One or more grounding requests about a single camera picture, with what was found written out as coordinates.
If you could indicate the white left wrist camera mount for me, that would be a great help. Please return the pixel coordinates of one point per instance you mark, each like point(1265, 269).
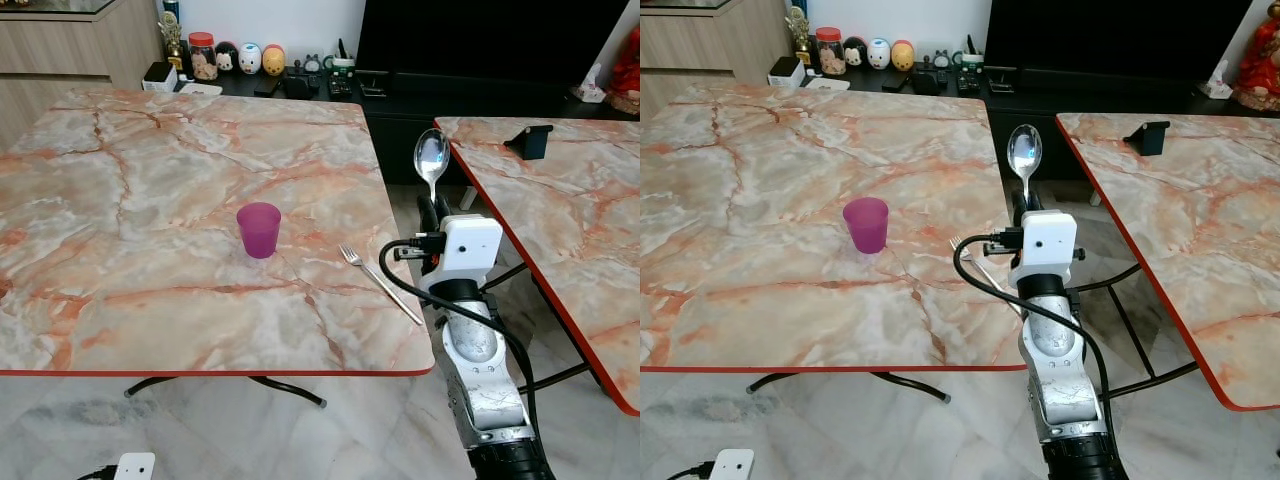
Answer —
point(135, 466)
point(733, 465)

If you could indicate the purple plastic cup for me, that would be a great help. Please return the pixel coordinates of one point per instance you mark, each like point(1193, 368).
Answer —
point(866, 224)
point(259, 230)

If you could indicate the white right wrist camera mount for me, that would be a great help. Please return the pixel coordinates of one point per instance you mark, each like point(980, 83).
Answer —
point(467, 252)
point(1047, 246)

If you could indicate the yellow egg shaped toy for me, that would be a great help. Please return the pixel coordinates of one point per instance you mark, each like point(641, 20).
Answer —
point(902, 56)
point(273, 61)

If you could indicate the white tissue pack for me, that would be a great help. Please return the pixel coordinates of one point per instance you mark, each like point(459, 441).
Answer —
point(1218, 80)
point(592, 86)

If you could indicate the black phone stand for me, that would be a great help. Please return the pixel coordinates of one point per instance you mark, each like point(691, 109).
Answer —
point(1149, 137)
point(530, 141)

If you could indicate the light wooden cabinet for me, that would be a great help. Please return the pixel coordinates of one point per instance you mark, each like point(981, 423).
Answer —
point(705, 45)
point(70, 50)

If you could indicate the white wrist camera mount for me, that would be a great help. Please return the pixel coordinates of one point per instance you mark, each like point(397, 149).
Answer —
point(135, 466)
point(1047, 246)
point(467, 252)
point(733, 465)

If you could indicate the small white box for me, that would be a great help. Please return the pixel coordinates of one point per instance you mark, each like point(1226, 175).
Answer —
point(158, 77)
point(787, 72)

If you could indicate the white egg shaped toy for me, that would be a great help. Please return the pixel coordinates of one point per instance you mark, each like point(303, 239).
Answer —
point(878, 54)
point(249, 59)

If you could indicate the green and white mug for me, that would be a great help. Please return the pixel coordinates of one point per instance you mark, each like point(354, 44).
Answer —
point(343, 64)
point(969, 59)

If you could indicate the silver metal spoon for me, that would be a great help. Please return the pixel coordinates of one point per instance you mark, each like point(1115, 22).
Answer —
point(1024, 153)
point(431, 158)

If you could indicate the small grey animal figure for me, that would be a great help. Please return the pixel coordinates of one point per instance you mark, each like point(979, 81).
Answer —
point(312, 64)
point(940, 59)

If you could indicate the silver metal fork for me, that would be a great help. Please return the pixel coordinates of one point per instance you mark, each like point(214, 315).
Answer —
point(973, 259)
point(381, 281)

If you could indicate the red figurine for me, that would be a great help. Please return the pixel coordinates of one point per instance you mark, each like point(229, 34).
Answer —
point(1260, 62)
point(627, 72)

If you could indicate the red lidded glass jar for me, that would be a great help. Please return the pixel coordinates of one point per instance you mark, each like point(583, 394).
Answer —
point(203, 58)
point(829, 52)

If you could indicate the black television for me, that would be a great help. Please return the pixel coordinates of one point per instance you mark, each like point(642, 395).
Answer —
point(490, 38)
point(1110, 32)

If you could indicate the black egg shaped toy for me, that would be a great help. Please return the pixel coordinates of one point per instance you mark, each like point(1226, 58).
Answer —
point(854, 53)
point(226, 59)

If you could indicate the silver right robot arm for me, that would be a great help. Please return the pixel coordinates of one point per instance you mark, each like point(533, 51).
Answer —
point(486, 372)
point(1066, 372)

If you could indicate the gold trophy figure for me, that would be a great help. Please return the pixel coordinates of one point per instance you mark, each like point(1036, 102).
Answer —
point(172, 40)
point(797, 30)

